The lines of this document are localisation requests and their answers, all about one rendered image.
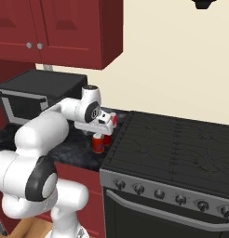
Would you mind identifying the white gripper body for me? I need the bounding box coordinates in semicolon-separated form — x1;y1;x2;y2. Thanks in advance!
74;120;115;137

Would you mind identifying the red soda can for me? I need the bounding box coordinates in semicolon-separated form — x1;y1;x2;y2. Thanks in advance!
110;112;118;127
91;133;105;154
102;134;113;147

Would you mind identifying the black stove knob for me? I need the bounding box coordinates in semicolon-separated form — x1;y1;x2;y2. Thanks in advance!
175;193;187;206
196;199;209;213
154;189;166;201
114;178;127;191
133;183;145;195
220;205;229;219

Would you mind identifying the black stove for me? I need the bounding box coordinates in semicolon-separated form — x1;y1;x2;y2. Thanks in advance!
99;111;229;238

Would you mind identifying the red base cupboard door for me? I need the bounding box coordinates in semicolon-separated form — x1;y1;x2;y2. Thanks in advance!
36;161;107;238

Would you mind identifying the black microwave oven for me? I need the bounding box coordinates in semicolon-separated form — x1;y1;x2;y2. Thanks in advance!
0;68;88;126

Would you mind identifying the black oven door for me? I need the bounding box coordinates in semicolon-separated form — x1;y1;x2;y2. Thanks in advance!
101;186;229;238

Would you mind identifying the black range hood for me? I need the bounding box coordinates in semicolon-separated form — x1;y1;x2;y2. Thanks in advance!
191;0;219;10

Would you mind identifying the red wall cupboard door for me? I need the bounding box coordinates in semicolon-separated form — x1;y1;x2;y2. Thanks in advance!
0;0;43;63
39;0;103;70

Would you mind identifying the red wall cupboard body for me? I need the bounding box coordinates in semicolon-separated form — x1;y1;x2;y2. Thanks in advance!
0;0;124;71

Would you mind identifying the grey oven door handle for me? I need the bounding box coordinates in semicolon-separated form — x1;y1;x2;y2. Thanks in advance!
105;189;229;232

